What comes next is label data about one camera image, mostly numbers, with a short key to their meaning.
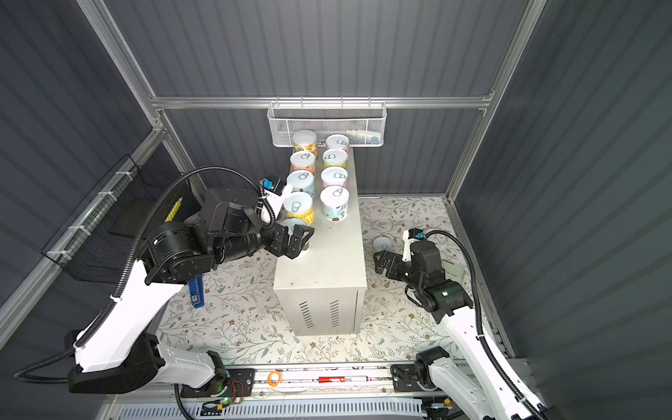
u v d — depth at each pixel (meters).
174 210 0.79
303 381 0.75
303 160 0.75
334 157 0.76
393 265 0.66
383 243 0.97
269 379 0.74
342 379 0.74
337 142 0.81
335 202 0.66
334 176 0.71
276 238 0.48
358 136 0.91
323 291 0.58
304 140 0.79
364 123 0.83
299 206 0.64
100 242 0.68
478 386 0.53
